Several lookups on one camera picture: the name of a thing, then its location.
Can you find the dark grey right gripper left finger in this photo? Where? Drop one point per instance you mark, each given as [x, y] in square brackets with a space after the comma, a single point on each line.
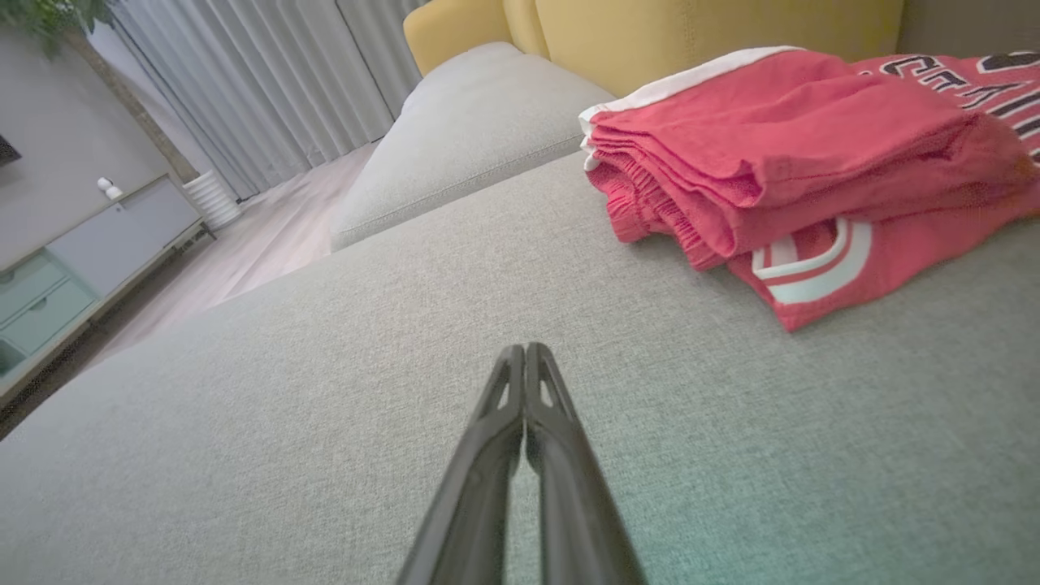
[479, 487]

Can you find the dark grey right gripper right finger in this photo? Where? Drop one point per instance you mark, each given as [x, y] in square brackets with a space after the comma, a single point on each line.
[577, 504]

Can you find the red white basketball jersey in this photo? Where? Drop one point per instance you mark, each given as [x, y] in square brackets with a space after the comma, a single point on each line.
[894, 268]

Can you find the red white-striped shorts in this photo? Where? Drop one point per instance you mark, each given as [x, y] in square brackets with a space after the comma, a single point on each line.
[772, 154]

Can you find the large grey sofa seat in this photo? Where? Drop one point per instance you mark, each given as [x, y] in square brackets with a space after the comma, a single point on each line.
[325, 406]

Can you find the grey seamed sofa cushion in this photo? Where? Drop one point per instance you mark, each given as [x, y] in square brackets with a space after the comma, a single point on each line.
[471, 138]

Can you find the white ribbed plant pot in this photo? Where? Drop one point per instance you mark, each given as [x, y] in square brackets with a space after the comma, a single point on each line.
[213, 199]

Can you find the grey teal media cabinet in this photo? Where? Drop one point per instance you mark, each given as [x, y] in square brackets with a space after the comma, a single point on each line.
[97, 252]

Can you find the small yellow sofa cushion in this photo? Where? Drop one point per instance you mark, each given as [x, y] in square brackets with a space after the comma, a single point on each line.
[455, 32]

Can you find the grey pleated curtain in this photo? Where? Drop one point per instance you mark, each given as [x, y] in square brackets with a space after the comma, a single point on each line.
[260, 81]

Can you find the small white gadget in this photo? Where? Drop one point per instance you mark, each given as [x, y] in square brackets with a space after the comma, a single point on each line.
[109, 188]

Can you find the large yellow sofa back cushion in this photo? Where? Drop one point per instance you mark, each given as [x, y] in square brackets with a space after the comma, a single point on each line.
[691, 32]

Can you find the black television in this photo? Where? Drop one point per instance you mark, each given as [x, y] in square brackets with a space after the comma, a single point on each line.
[6, 150]

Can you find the grey sofa backrest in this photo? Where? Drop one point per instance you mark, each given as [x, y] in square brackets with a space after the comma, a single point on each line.
[967, 24]

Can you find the green indoor tree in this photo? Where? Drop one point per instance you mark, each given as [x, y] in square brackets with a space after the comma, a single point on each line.
[49, 16]

